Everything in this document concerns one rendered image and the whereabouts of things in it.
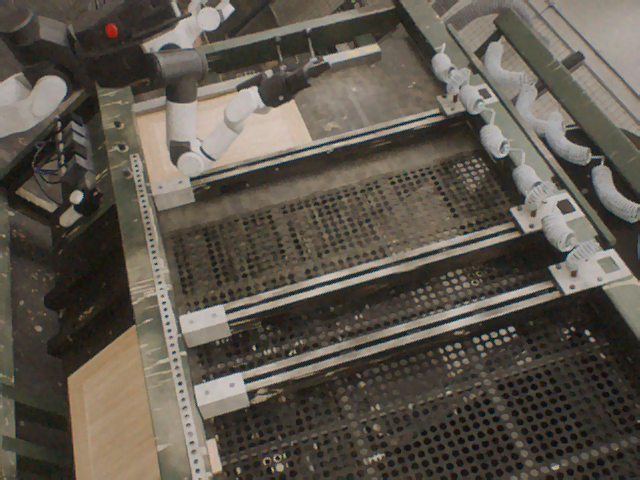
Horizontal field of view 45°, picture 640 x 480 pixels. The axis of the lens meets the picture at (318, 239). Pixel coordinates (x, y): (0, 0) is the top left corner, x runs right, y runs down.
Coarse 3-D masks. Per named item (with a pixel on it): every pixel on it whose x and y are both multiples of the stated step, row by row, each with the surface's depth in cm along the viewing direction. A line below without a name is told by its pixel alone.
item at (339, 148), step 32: (448, 96) 262; (384, 128) 261; (416, 128) 260; (448, 128) 264; (256, 160) 255; (288, 160) 254; (320, 160) 258; (160, 192) 249; (192, 192) 251; (224, 192) 255
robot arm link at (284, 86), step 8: (304, 64) 221; (312, 64) 223; (280, 72) 221; (288, 72) 221; (296, 72) 216; (304, 72) 215; (272, 80) 220; (280, 80) 219; (288, 80) 218; (296, 80) 217; (304, 80) 214; (312, 80) 218; (272, 88) 220; (280, 88) 219; (288, 88) 220; (296, 88) 218; (304, 88) 217; (280, 96) 220; (288, 96) 220; (280, 104) 223
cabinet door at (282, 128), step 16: (224, 96) 288; (160, 112) 285; (208, 112) 283; (272, 112) 280; (288, 112) 278; (144, 128) 279; (160, 128) 279; (208, 128) 277; (256, 128) 274; (272, 128) 274; (288, 128) 273; (304, 128) 272; (144, 144) 274; (160, 144) 273; (240, 144) 269; (256, 144) 269; (272, 144) 268; (288, 144) 267; (160, 160) 267; (224, 160) 265; (240, 160) 264; (160, 176) 262; (176, 176) 262
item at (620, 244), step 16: (544, 144) 301; (576, 144) 293; (592, 144) 289; (560, 160) 294; (592, 160) 286; (576, 176) 287; (496, 192) 305; (592, 192) 279; (624, 192) 273; (480, 208) 307; (496, 224) 299; (608, 224) 271; (624, 224) 268; (624, 240) 265; (624, 256) 263; (480, 272) 294; (528, 272) 282; (592, 304) 262
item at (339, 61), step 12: (360, 48) 297; (336, 60) 293; (348, 60) 294; (360, 60) 295; (372, 60) 297; (216, 84) 290; (228, 84) 289; (204, 96) 287; (216, 96) 288; (144, 108) 284; (156, 108) 284
